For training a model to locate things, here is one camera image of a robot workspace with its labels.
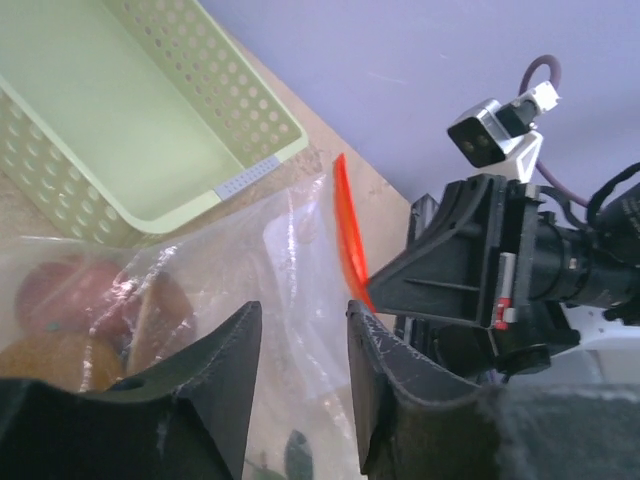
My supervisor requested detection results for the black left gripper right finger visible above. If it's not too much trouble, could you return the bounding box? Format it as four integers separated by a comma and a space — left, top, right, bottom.
346, 301, 639, 479

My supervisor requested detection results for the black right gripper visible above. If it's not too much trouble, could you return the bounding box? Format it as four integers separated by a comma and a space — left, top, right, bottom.
367, 175, 580, 375

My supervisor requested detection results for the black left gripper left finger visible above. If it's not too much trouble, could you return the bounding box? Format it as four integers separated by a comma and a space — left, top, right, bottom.
1, 301, 262, 479

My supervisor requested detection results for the clear zip bag brown food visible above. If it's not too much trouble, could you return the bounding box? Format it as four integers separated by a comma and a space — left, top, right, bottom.
1, 157, 366, 479

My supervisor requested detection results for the red fake apple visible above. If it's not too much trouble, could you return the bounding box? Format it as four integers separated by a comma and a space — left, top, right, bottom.
14, 255, 137, 349

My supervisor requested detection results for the green perforated plastic basket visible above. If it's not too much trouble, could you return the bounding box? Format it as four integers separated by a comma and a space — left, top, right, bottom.
1, 0, 308, 246

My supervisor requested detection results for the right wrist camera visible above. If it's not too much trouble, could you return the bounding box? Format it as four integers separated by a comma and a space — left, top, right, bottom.
447, 81, 560, 183

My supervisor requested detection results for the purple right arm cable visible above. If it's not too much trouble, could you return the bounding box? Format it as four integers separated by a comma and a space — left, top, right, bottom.
517, 54, 591, 206

